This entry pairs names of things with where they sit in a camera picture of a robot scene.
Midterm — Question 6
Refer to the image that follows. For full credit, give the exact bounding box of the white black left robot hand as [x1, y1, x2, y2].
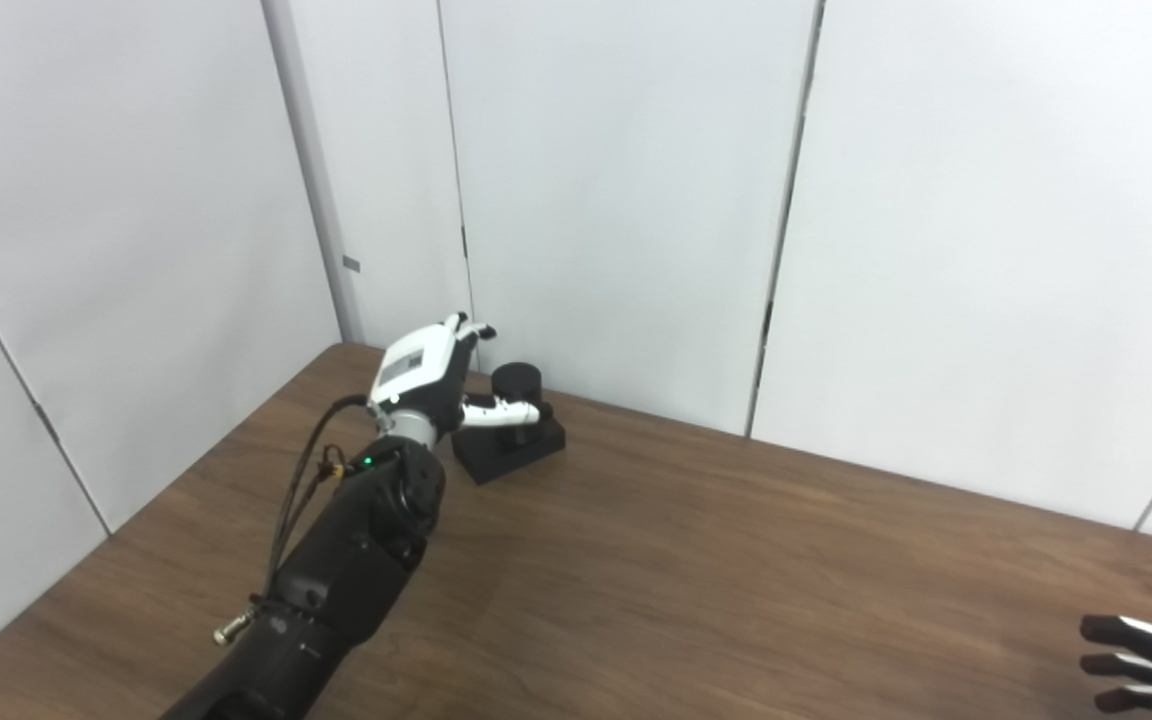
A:
[366, 312, 554, 449]

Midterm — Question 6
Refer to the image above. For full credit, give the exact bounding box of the black peg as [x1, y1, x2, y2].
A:
[451, 363, 568, 486]

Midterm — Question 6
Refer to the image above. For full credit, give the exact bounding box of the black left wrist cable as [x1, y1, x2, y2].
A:
[214, 394, 369, 646]

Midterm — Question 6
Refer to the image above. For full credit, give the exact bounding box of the grey wall corner post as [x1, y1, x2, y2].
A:
[261, 0, 367, 346]

